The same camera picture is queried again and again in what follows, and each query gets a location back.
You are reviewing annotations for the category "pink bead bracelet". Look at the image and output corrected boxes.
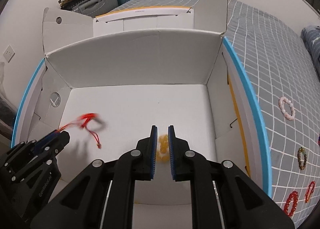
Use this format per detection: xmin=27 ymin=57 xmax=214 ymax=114
xmin=278 ymin=96 xmax=296 ymax=121

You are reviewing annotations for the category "grey checked bed sheet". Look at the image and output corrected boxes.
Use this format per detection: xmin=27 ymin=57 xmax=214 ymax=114
xmin=113 ymin=0 xmax=320 ymax=224

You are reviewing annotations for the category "large red bead bracelet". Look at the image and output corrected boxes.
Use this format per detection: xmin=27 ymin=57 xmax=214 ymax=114
xmin=283 ymin=190 xmax=299 ymax=217

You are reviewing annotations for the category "yellow bead bracelet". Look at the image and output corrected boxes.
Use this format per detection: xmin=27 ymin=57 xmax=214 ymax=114
xmin=156 ymin=134 xmax=170 ymax=163

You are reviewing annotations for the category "grey suitcase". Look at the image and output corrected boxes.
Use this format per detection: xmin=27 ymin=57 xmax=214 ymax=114
xmin=61 ymin=0 xmax=118 ymax=18

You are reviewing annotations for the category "blue and yellow cardboard box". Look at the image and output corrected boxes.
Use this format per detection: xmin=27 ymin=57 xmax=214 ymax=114
xmin=11 ymin=0 xmax=273 ymax=206

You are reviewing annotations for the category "red cord bracelet amber bead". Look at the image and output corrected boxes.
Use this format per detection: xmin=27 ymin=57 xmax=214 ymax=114
xmin=57 ymin=113 xmax=106 ymax=149

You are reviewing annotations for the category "brown wooden bead bracelet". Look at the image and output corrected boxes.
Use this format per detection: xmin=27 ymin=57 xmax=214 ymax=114
xmin=297 ymin=146 xmax=308 ymax=171

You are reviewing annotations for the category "blue lettered folded duvet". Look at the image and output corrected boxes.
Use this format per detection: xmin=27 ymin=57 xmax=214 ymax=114
xmin=300 ymin=26 xmax=320 ymax=76

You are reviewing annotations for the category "white wall socket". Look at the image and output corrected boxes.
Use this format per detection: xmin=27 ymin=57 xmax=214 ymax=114
xmin=3 ymin=45 xmax=15 ymax=62

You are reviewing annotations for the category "red cord bracelet gold tube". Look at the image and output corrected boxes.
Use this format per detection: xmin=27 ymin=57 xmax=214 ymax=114
xmin=305 ymin=181 xmax=315 ymax=203

